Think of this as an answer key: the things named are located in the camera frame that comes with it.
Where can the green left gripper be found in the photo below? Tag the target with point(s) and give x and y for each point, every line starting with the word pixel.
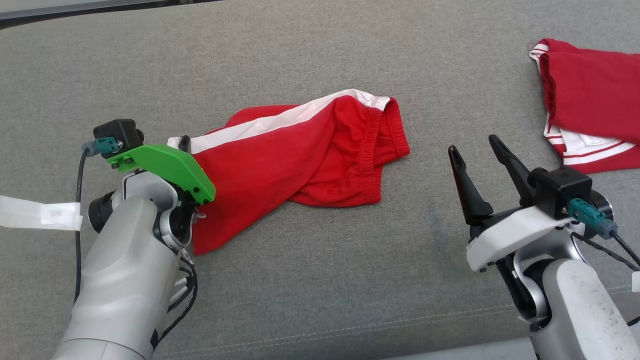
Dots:
pixel 170 165

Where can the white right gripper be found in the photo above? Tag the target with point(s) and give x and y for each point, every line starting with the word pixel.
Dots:
pixel 510 235

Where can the red shorts white stripe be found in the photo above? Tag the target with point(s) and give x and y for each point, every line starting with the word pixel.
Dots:
pixel 300 160

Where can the red white basketball jersey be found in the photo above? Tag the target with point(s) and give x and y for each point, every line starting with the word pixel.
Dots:
pixel 595 90

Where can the white tape label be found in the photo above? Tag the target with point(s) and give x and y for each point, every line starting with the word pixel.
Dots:
pixel 636 281
pixel 45 215

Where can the grey fabric sofa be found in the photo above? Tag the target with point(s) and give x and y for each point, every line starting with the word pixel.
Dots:
pixel 325 300

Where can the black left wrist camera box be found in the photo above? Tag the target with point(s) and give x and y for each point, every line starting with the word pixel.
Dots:
pixel 117 135

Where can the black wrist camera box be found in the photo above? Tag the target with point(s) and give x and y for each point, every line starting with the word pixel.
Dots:
pixel 560 190
pixel 117 135

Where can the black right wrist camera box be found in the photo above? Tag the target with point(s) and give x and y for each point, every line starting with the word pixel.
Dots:
pixel 560 190

